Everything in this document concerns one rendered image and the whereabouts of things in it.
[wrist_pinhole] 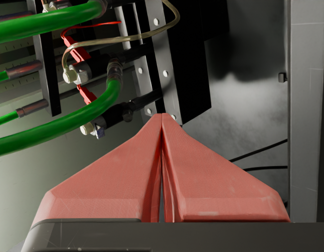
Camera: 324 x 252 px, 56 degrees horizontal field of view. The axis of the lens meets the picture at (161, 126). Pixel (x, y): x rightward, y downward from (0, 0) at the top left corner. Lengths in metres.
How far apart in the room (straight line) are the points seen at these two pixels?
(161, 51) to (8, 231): 0.54
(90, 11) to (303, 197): 0.37
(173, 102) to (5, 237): 0.50
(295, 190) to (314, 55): 0.20
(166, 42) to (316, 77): 0.21
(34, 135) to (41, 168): 0.51
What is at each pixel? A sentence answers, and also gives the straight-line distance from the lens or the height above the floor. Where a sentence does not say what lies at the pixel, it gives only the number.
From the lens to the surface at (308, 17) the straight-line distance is 0.38.
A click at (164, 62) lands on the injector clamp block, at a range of 0.49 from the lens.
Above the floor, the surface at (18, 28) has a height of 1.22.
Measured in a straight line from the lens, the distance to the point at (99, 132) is 0.43.
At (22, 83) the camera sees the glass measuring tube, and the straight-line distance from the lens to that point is 0.70.
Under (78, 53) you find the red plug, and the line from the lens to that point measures 0.46.
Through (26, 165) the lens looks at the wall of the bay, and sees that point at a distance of 0.75.
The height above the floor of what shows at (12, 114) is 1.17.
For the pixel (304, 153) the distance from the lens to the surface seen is 0.44.
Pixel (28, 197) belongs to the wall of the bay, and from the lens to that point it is 0.78.
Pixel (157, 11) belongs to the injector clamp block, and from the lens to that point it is 0.47.
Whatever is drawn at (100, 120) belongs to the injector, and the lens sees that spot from 0.45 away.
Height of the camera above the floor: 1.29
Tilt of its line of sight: 34 degrees down
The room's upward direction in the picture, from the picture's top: 120 degrees counter-clockwise
